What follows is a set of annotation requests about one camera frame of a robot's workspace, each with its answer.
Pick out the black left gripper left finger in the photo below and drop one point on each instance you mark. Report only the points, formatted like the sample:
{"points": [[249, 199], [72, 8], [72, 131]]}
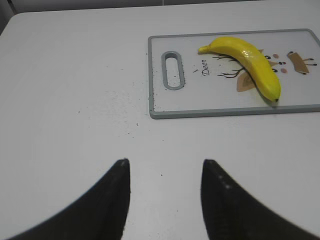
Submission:
{"points": [[99, 214]]}

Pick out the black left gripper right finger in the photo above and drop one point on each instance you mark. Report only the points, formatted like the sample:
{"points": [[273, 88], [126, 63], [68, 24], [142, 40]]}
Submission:
{"points": [[231, 213]]}

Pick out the yellow plastic banana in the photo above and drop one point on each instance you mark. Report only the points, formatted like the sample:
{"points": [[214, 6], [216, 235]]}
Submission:
{"points": [[253, 61]]}

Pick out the white deer cutting board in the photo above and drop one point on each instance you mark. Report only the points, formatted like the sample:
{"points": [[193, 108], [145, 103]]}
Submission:
{"points": [[185, 84]]}

